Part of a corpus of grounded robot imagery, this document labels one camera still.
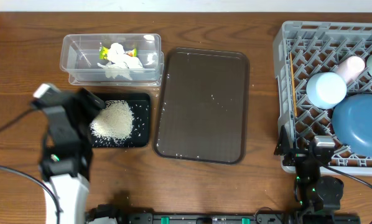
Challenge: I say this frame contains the black food waste tray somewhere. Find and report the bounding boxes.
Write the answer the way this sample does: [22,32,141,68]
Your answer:
[92,93,151,148]

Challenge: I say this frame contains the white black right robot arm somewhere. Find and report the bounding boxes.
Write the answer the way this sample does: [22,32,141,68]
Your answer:
[274,126,344,223]

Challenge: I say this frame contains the white rice pile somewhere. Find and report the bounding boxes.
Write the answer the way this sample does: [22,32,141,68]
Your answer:
[90,100,134,141]

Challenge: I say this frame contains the wooden chopstick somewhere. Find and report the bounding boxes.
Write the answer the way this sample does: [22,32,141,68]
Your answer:
[289,52,298,117]

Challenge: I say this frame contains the brown serving tray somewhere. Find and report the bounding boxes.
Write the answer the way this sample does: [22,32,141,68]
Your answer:
[152,47,249,165]

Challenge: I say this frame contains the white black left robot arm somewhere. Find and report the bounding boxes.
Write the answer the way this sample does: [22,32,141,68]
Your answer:
[33,83,106,223]

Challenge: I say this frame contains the clear plastic waste bin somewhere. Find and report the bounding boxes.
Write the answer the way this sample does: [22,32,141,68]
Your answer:
[60,34,164,86]

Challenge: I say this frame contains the white tissue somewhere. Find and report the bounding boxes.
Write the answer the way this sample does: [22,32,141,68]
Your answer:
[97,43,144,80]

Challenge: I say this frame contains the pink cup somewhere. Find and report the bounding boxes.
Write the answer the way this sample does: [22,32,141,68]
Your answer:
[335,56,366,84]

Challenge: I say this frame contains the grey dishwasher rack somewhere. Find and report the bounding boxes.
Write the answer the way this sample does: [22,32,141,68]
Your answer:
[273,21,372,176]

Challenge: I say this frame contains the light blue bowl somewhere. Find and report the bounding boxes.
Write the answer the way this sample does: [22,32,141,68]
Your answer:
[306,72,347,110]

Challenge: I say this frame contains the dark blue plate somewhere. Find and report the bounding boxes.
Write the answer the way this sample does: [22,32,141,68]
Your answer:
[332,94,372,157]

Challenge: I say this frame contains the yellow green snack wrapper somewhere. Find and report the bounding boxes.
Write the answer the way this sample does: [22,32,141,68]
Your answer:
[99,47,137,60]

